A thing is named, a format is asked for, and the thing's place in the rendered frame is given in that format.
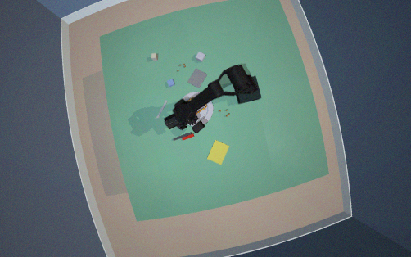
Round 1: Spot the small beige cube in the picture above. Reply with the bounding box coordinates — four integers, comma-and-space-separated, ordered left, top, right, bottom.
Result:
151, 53, 158, 61

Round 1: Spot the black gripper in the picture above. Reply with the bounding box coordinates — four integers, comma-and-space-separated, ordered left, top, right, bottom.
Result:
174, 99, 205, 133

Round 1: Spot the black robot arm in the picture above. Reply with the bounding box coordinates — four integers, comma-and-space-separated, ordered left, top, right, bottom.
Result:
164, 65, 258, 130

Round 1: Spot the small blue block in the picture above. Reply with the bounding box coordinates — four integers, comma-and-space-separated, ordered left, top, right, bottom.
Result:
167, 79, 175, 88

